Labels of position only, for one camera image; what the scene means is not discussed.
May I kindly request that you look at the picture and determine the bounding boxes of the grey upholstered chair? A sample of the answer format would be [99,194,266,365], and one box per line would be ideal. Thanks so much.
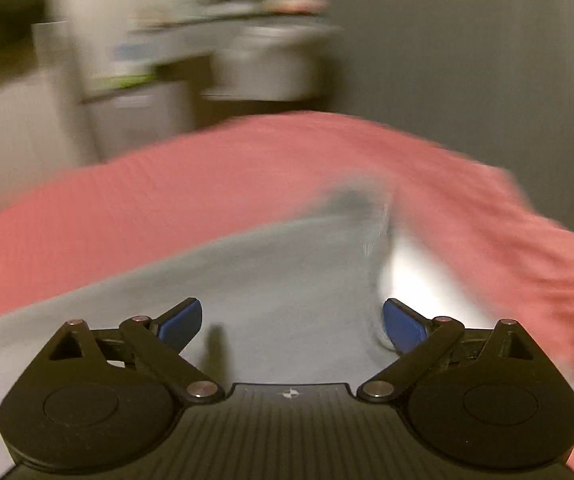
[203,23,339,102]

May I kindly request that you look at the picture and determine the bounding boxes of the grey bedside cabinet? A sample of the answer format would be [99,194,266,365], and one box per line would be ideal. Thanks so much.
[82,80,196,159]

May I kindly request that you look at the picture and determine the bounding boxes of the grey vanity desk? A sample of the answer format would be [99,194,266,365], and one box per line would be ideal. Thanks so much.
[122,0,328,65]

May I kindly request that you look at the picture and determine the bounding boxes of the grey sweatpants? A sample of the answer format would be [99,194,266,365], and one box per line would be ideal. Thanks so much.
[0,182,493,475]

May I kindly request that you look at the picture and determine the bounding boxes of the pink ribbed bedspread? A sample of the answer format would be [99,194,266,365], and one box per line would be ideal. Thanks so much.
[0,112,574,480]

